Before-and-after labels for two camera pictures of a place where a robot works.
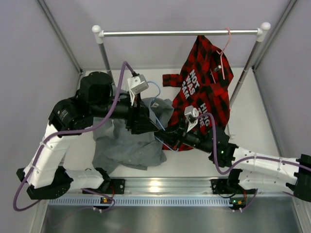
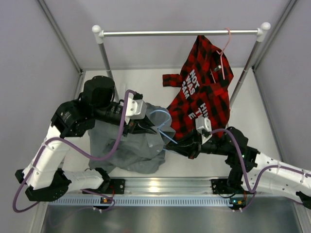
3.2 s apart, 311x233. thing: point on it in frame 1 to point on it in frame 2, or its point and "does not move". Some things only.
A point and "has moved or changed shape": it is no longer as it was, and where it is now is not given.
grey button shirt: [114, 145] has moved or changed shape
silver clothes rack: [261, 31] does not move
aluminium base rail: [156, 188] does not move
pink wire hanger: [220, 54] does not move
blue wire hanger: [156, 117] to [166, 122]
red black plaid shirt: [205, 79] does not move
